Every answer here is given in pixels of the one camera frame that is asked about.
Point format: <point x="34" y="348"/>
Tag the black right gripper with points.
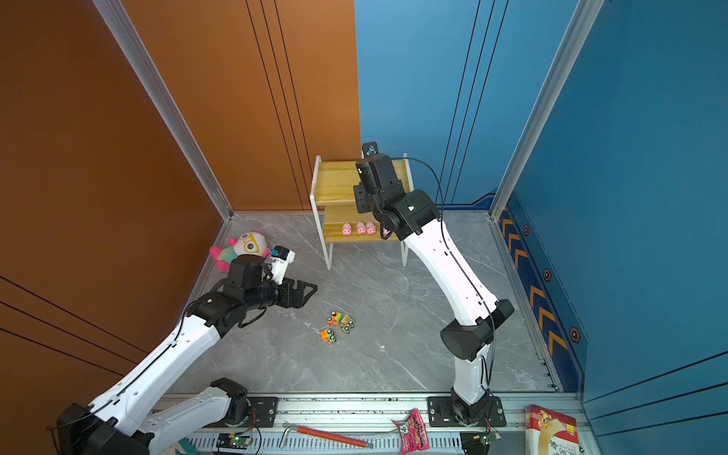
<point x="362" y="192"/>

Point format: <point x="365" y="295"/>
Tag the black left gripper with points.
<point x="300" y="300"/>

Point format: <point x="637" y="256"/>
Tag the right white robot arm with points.
<point x="414" y="218"/>

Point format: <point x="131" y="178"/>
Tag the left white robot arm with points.
<point x="121" y="421"/>

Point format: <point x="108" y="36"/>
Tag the orange toy truck middle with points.
<point x="335" y="318"/>

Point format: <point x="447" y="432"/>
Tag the orange green toy truck bottom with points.
<point x="328" y="336"/>

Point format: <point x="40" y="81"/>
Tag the plush doll pink white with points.
<point x="249" y="243"/>

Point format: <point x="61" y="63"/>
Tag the green circuit board left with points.
<point x="233" y="441"/>

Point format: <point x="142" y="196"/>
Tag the pink snack packet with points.
<point x="413" y="433"/>

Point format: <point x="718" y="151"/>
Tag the teal cloth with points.
<point x="182" y="447"/>

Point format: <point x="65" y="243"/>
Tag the circuit board right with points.
<point x="479" y="443"/>

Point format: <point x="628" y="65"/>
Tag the red white box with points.
<point x="548" y="432"/>

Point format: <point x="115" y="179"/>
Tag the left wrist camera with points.
<point x="280" y="259"/>

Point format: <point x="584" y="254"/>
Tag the white shelf frame with wood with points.
<point x="333" y="203"/>

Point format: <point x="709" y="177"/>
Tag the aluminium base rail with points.
<point x="370" y="417"/>

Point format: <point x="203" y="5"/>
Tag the red handled tool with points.
<point x="329" y="436"/>

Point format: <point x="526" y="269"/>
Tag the aluminium corner post right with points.
<point x="571" y="45"/>

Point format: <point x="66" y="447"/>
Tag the aluminium corner post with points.
<point x="120" y="25"/>
<point x="571" y="45"/>

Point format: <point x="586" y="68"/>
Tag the aluminium corner post left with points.
<point x="120" y="25"/>

